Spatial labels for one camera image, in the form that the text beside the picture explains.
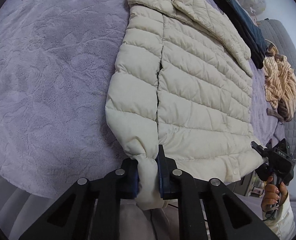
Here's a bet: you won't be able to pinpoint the cluttered bedside shelf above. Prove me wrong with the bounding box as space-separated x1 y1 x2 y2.
227 171 266 198

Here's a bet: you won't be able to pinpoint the round white patterned fan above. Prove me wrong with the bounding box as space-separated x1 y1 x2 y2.
238 0 266 16

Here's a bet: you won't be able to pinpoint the beige striped crumpled shirt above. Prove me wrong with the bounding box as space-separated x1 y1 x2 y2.
263 55 296 112

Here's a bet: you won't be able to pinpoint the folded black garment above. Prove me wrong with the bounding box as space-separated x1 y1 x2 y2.
214 0 265 69

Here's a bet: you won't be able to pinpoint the cream quilted puffer jacket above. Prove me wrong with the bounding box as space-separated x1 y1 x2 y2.
105 0 263 210

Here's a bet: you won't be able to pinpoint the grey quilted headboard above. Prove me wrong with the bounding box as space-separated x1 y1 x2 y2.
258 19 296 161

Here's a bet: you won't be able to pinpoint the person right hand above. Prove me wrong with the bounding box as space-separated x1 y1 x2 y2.
261 176 288 212

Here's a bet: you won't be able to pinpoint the folded blue denim jeans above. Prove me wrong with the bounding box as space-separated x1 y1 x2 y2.
219 0 269 55

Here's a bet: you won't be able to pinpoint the purple plush bed blanket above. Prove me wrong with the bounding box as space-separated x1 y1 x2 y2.
0 0 286 199

